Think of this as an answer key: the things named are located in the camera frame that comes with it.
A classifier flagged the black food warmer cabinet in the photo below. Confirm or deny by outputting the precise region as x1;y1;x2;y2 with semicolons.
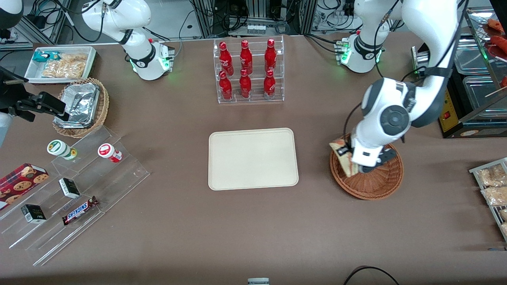
411;6;507;139

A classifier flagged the triangular sandwich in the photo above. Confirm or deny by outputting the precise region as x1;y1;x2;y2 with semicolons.
330;139;359;177

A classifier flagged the light tan wicker basket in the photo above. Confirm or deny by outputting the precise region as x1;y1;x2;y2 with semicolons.
53;78;109;139

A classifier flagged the clear bag of chips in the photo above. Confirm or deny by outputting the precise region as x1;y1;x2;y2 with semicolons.
42;53;88;79

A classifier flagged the clear bag of crackers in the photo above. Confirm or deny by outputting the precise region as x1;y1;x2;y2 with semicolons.
477;164;507;187
481;186;507;206

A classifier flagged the aluminium equipment rack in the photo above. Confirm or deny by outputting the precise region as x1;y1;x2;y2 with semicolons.
190;0;317;38

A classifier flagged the green lid white cup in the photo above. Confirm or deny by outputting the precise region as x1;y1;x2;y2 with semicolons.
47;140;78;161

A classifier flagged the snack bag tray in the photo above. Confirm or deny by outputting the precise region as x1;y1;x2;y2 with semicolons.
469;158;507;242

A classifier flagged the teal snack packet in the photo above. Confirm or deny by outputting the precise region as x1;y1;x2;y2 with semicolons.
32;51;60;63

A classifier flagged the aluminium foil container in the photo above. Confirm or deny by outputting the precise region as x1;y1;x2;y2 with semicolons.
54;83;100;128

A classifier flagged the clear acrylic stepped display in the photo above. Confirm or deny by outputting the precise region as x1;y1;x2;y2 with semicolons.
0;125;150;266

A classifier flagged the red cola bottle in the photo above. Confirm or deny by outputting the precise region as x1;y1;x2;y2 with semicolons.
219;70;233;101
240;40;253;75
265;38;277;73
219;42;234;76
263;69;276;99
239;68;252;99

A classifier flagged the red lid white cup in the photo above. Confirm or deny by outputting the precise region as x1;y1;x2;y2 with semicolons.
98;143;122;163

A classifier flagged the beige plastic tray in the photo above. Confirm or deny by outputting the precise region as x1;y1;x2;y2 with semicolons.
208;127;299;191

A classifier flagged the white rectangular snack tray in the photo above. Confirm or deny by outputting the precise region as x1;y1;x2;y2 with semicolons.
25;46;97;84

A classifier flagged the snickers chocolate bar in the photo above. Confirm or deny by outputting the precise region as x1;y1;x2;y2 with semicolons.
62;196;99;226

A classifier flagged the black angular device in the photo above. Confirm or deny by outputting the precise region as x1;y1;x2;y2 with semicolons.
0;65;29;101

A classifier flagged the black cable loop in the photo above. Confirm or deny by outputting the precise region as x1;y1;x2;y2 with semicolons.
343;266;400;285

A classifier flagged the red plaid cookie box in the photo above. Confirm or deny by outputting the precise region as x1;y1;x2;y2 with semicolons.
0;163;49;210

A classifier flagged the clear acrylic bottle rack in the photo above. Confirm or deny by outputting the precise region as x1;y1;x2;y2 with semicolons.
213;36;285;104

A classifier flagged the round brown wicker basket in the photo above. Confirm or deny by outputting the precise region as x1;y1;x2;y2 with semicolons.
330;133;404;200

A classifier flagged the small black carton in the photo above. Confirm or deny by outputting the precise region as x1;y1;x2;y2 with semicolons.
21;204;47;224
59;178;81;199

